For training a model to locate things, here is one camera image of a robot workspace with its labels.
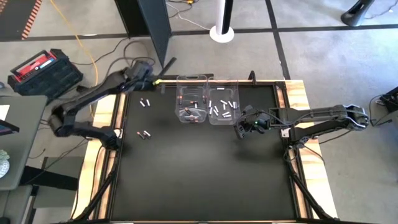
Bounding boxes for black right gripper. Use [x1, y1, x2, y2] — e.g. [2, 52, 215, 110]
[234, 105, 272, 139]

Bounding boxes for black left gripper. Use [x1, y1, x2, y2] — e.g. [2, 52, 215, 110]
[132, 70, 166, 95]

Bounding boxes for clear plastic bin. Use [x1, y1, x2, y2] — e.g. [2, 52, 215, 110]
[206, 76, 241, 126]
[175, 73, 209, 124]

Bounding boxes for black partition panel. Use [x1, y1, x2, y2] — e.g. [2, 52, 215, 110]
[114, 0, 215, 81]

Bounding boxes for white pole with round base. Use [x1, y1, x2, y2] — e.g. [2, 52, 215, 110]
[209, 0, 235, 44]

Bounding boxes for red and black toolbox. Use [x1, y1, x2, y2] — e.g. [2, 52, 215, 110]
[7, 48, 84, 98]

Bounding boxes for black desk base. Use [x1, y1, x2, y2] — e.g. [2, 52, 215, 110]
[19, 157, 79, 191]

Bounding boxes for grey desk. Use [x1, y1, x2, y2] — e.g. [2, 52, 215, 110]
[0, 95, 48, 191]

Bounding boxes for black equipment box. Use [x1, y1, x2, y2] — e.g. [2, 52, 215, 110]
[379, 86, 398, 113]

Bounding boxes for dark tablet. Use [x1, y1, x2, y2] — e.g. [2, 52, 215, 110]
[0, 119, 20, 136]

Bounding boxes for black chair base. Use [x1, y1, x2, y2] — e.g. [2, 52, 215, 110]
[340, 0, 377, 27]

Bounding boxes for black orange-striped floor mat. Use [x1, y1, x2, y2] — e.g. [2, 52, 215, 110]
[0, 0, 43, 40]

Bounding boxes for patterned round plate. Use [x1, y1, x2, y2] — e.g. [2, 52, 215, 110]
[0, 149, 11, 179]

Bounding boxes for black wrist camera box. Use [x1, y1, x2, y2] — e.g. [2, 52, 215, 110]
[126, 60, 154, 78]

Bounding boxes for looped black floor cable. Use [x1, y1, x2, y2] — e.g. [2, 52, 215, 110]
[129, 56, 157, 68]

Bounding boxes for yellow cable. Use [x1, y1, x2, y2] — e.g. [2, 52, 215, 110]
[48, 0, 100, 114]

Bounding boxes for thin black floor cable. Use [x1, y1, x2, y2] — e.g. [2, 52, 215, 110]
[72, 37, 130, 67]

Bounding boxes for black metal table frame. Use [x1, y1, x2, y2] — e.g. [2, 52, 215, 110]
[70, 79, 340, 224]

